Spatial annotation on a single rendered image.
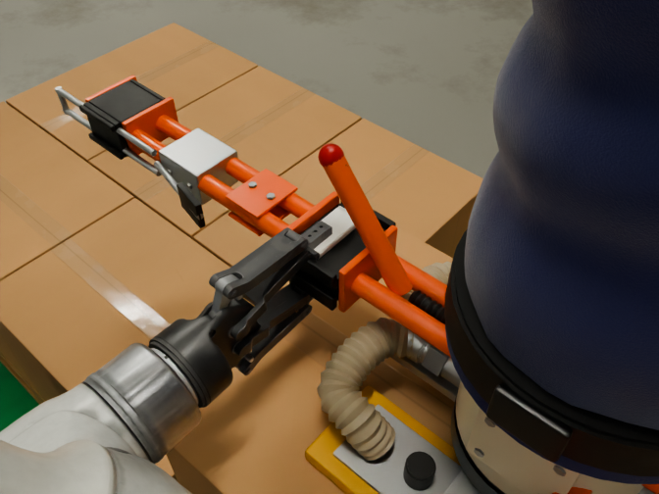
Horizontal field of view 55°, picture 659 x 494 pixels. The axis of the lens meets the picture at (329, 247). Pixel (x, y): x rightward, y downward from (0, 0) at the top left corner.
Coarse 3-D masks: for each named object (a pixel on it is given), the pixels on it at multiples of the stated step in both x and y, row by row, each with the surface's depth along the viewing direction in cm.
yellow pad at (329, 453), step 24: (384, 408) 64; (336, 432) 62; (408, 432) 62; (432, 432) 63; (312, 456) 61; (336, 456) 60; (360, 456) 60; (384, 456) 60; (408, 456) 58; (432, 456) 60; (336, 480) 60; (360, 480) 59; (384, 480) 59; (408, 480) 58; (432, 480) 59
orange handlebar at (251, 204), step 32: (160, 128) 78; (160, 160) 74; (224, 192) 69; (256, 192) 68; (288, 192) 68; (256, 224) 67; (288, 224) 66; (352, 288) 61; (384, 288) 60; (416, 288) 61; (416, 320) 57; (448, 352) 56
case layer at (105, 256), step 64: (128, 64) 189; (192, 64) 189; (256, 64) 189; (0, 128) 167; (64, 128) 167; (192, 128) 167; (256, 128) 167; (320, 128) 167; (0, 192) 150; (64, 192) 150; (128, 192) 151; (320, 192) 150; (384, 192) 150; (448, 192) 150; (0, 256) 136; (64, 256) 136; (128, 256) 136; (192, 256) 136; (0, 320) 124; (64, 320) 124; (128, 320) 124; (64, 384) 114
